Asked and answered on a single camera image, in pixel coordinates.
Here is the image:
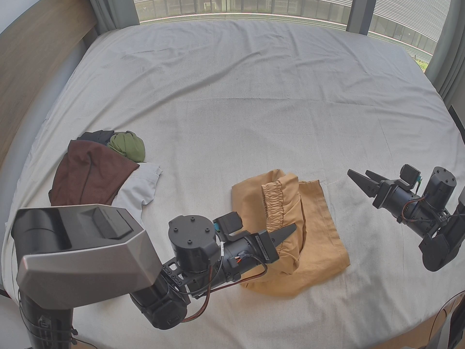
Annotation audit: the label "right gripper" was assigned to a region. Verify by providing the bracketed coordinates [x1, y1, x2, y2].
[347, 169, 426, 229]

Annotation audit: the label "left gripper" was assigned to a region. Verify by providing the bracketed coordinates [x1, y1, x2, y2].
[221, 224, 298, 283]

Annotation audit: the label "tan shorts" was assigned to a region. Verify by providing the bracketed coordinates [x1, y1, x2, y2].
[231, 169, 351, 298]

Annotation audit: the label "bed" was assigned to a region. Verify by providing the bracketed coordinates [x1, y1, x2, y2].
[0, 0, 465, 349]

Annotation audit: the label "pale grey garment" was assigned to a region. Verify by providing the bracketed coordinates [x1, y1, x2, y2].
[111, 161, 163, 221]

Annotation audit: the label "grey-green curtain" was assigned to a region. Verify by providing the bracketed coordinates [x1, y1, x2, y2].
[82, 0, 141, 35]
[424, 0, 465, 104]

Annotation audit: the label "green garment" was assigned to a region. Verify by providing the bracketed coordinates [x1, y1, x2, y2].
[107, 130, 147, 162]

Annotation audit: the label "brown garment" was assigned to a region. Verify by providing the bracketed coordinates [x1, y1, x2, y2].
[49, 140, 140, 207]

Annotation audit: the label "black garment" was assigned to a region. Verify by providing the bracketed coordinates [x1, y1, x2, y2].
[76, 130, 116, 146]

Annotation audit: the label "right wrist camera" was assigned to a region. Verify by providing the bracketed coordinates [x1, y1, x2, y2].
[400, 164, 422, 191]

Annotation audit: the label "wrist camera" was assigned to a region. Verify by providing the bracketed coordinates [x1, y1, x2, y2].
[213, 212, 243, 242]
[400, 164, 422, 191]

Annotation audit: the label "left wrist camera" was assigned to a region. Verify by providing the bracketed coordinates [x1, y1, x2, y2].
[213, 212, 243, 242]

